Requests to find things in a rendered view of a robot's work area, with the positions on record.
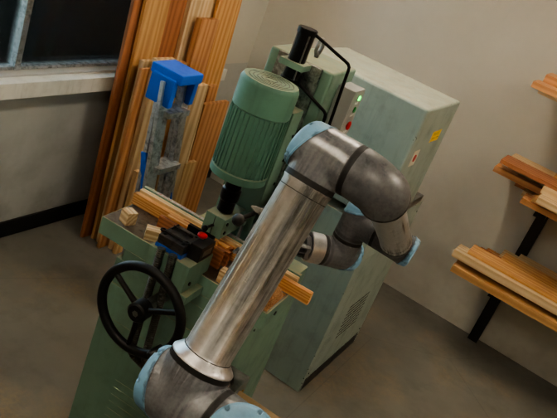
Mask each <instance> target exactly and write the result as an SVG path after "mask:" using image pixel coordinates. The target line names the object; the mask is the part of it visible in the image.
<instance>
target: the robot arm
mask: <svg viewBox="0 0 557 418"><path fill-rule="evenodd" d="M284 161H285V163H286V164H287V165H288V166H287V168H286V170H285V171H284V175H283V177H282V179H281V181H280V182H279V184H278V186H277V187H276V189H275V190H274V193H273V194H272V196H271V198H270V199H269V201H268V203H267V204H266V206H265V208H262V207H257V206H250V207H251V208H252V209H253V210H254V212H257V213H258V214H259V218H258V220H257V221H256V222H255V224H254V226H253V228H252V229H251V231H250V233H249V234H248V236H247V238H246V239H245V242H244V243H243V245H242V246H241V247H237V248H236V249H234V250H233V253H234V254H236V256H235V258H234V260H233V261H232V263H231V265H230V267H229V269H228V270H227V271H226V273H225V275H224V277H223V278H222V280H221V282H220V283H219V285H218V287H217V288H216V291H215V292H214V294H213V295H212V296H211V299H210V300H209V302H208V304H207V305H206V307H205V308H204V310H203V312H202V313H201V316H200V317H199V318H198V320H197V322H196V324H195V326H194V327H193V329H192V330H191V332H190V334H189V335H188V337H187V338H184V339H180V340H176V341H175V342H174V343H173V345H165V346H163V347H161V348H159V349H158V350H157V352H155V353H154V354H153V355H152V356H151V357H150V358H149V359H148V360H147V362H146V363H145V365H144V366H143V368H142V370H141V372H140V373H139V374H138V379H137V380H136V382H135V385H134V389H133V399H134V402H135V403H136V405H137V406H138V407H139V408H140V409H141V410H142V411H143V412H144V413H145V415H146V416H147V417H149V418H271V417H270V416H269V415H268V414H267V413H266V412H265V411H263V410H262V409H261V408H259V407H257V406H255V405H252V404H250V403H248V402H247V401H245V400H244V399H243V398H241V397H240V396H239V395H237V394H236V393H234V392H233V391H232V390H231V389H230V388H228V386H229V384H230V382H231V380H232V379H233V376H234V375H233V372H232V369H231V363H232V361H233V360H234V358H235V356H236V354H237V352H238V351H239V350H240V348H241V346H242V344H243V343H244V341H245V339H246V338H247V336H248V335H249V332H250V331H251V329H252V327H253V326H254V325H255V323H256V321H257V320H258V318H259V316H260V315H261V313H262V312H263V310H264V308H265V306H266V304H267V303H268V301H269V300H270V298H271V296H272V295H273V293H274V291H275V290H276V288H277V287H278V285H279V283H280V281H281V279H282V278H283V276H284V275H285V273H286V271H287V270H288V267H289V266H290V265H291V263H292V262H293V259H294V258H295V256H296V255H297V256H298V257H300V258H302V260H303V261H304V262H308V263H309V264H311V263H313V264H316V265H324V266H327V267H332V268H336V269H339V270H348V271H352V270H355V269H356V268H357V267H358V266H359V265H360V263H361V261H362V257H363V255H364V248H363V245H362V243H363V242H364V243H365V244H367V245H368V246H370V247H371V248H373V249H375V250H377V251H378V252H380V253H381V254H382V255H385V256H386V257H388V258H389V259H391V260H393V261H394V262H395V263H396V264H397V265H401V266H406V265H407V264H408V263H409V262H410V260H411V259H412V257H413V256H414V253H415V252H416V250H417V249H418V248H419V245H420V243H421V241H420V239H418V238H417V236H413V235H411V232H410V228H409V220H408V215H407V210H408V208H409V205H410V202H411V192H410V188H409V184H408V182H407V180H406V179H405V177H404V175H403V174H402V173H401V172H400V171H399V170H398V169H397V168H396V167H395V166H394V165H393V164H392V163H391V162H389V161H388V160H387V159H386V158H384V157H383V156H382V155H380V154H379V153H377V152H376V151H375V150H373V149H372V148H368V147H366V146H365V145H364V144H362V143H360V142H358V141H356V140H355V139H353V138H351V137H350V136H348V135H346V134H344V133H343V132H341V131H339V130H338V129H337V128H336V127H332V126H330V125H328V124H325V123H324V122H322V121H314V122H311V123H309V124H307V125H306V126H304V127H303V128H302V129H301V130H299V132H298V133H297V134H296V135H295V136H294V137H293V139H292V140H291V142H290V143H289V145H288V146H287V148H286V152H285V154H284ZM335 193H337V194H338V195H340V196H342V197H344V198H345V199H347V200H348V201H349V202H348V203H347V205H346V207H345V208H344V212H343V213H342V215H341V218H340V220H339V222H338V223H337V226H336V228H335V230H334V232H333V234H332V236H329V235H325V234H322V233H317V232H314V231H311V229H312V228H313V226H314V225H315V223H316V222H317V219H318V218H319V216H320V215H321V214H322V211H323V210H324V208H325V206H326V205H327V203H328V202H329V201H330V200H331V199H332V197H333V196H334V194H335Z"/></svg>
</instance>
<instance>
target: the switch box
mask: <svg viewBox="0 0 557 418"><path fill-rule="evenodd" d="M340 88H341V85H339V87H338V89H337V92H336V94H335V97H334V99H333V101H332V105H331V107H330V109H329V111H328V114H327V118H326V121H325V124H328V122H329V119H330V117H331V114H332V110H333V108H334V105H335V103H336V100H337V96H338V94H339V91H340ZM364 93H365V89H364V88H362V87H360V86H359V85H355V84H353V83H351V82H347V83H346V84H345V87H344V89H343V91H342V94H341V98H340V101H339V103H338V106H337V110H336V113H335V115H334V117H333V120H332V124H331V126H332V127H336V128H337V129H338V130H339V131H341V132H343V131H344V130H346V125H347V123H348V122H350V121H351V122H352V120H353V119H354V117H355V114H356V112H355V113H353V115H352V116H351V117H350V115H351V114H352V110H353V108H354V107H355V106H356V111H357V109H358V107H359V104H360V102H361V99H362V97H363V95H364ZM359 95H360V96H361V99H360V100H359V101H357V99H358V97H359ZM355 102H358V104H355Z"/></svg>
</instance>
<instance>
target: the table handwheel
mask: <svg viewBox="0 0 557 418"><path fill-rule="evenodd" d="M129 270H134V271H139V272H142V273H144V274H146V275H149V276H151V277H152V278H154V279H155V280H156V281H157V282H158V283H159V284H160V285H161V286H162V287H163V288H164V289H165V290H166V292H167V294H168V296H169V297H168V296H166V299H165V301H164V303H165V302H167V301H168V300H169V299H170V300H171V301H172V305H173V308H174V309H156V307H157V295H158V292H157V293H155V294H154V295H152V296H151V297H149V298H148V299H145V298H140V299H138V300H137V299H136V297H135V296H134V294H133V292H132V291H131V290H130V288H129V287H128V286H127V284H126V282H125V281H124V279H123V277H122V275H121V274H120V273H123V272H124V271H129ZM114 278H116V280H117V281H118V282H119V284H120V285H121V287H122V288H123V290H124V292H125V294H126V295H127V296H128V298H129V300H130V301H131V304H130V305H129V306H128V316H129V317H130V319H131V320H132V321H133V325H132V327H131V330H130V333H129V336H128V339H126V338H124V337H123V336H122V334H121V333H120V332H119V331H118V329H117V328H116V327H115V326H114V323H113V321H112V319H111V317H110V315H109V310H108V305H107V294H108V290H109V286H110V284H111V282H112V280H113V279H114ZM97 306H98V311H99V317H100V320H101V322H102V324H103V326H104V328H105V330H106V332H107V333H108V335H109V336H110V337H111V338H112V339H113V341H114V342H115V343H116V344H117V345H118V346H119V347H121V348H122V349H123V350H124V351H125V352H128V353H129V354H131V355H133V356H135V357H139V358H143V359H149V358H148V357H147V351H148V350H150V349H145V348H140V347H138V346H136V345H134V344H132V342H133V338H134V335H135V333H136V331H137V328H138V325H139V324H140V323H142V322H143V321H145V320H146V319H148V318H150V317H151V316H152V315H153V314H161V315H171V316H176V326H175V330H174V333H173V335H172V338H171V339H170V341H169V342H168V343H167V344H166V345H173V343H174V342H175V341H176V340H180V339H182V338H183V336H184V332H185V329H186V312H185V308H184V304H183V302H182V297H181V295H180V294H179V292H178V290H177V288H176V286H175V285H174V283H173V282H171V280H170V279H169V278H168V277H167V276H166V275H165V274H164V273H163V272H162V271H161V270H159V269H158V268H156V267H154V266H152V265H150V264H148V263H145V262H142V261H137V260H127V261H123V262H120V263H118V264H116V265H114V266H112V267H111V268H110V269H109V270H107V272H106V273H105V274H104V276H103V278H102V280H101V281H100V283H99V288H98V292H97Z"/></svg>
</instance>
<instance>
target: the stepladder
mask: <svg viewBox="0 0 557 418"><path fill-rule="evenodd" d="M151 71H152V74H151V78H150V81H149V83H148V88H147V92H146V95H145V97H147V98H149V99H150V100H152V101H153V108H152V113H151V117H150V121H149V126H148V132H147V137H146V141H145V144H144V149H143V151H142V152H141V164H140V169H139V173H138V180H137V184H136V188H135V192H140V189H142V188H144V187H146V186H148V187H150V188H152V189H153V190H155V186H156V181H157V175H160V177H159V181H158V185H157V192H160V193H161V194H162V195H164V196H166V197H168V198H170V199H172V197H173V192H174V187H175V181H176V176H177V169H180V166H181V163H179V158H180V152H181V147H182V138H183V133H184V128H185V122H186V117H187V116H189V114H190V110H189V109H188V105H192V103H193V100H194V98H195V95H196V91H197V87H198V85H199V84H200V83H201V82H202V80H203V76H204V75H203V74H202V73H200V72H199V71H197V70H194V69H192V68H191V67H189V66H186V65H184V64H182V63H181V62H180V61H177V60H167V61H154V62H153V64H152V67H151ZM174 98H176V99H175V103H173V101H174ZM168 119H170V120H171V123H170V128H169V132H168V136H167V143H166V147H165V152H164V156H163V157H161V152H162V144H163V140H164V134H165V129H166V125H167V120H168Z"/></svg>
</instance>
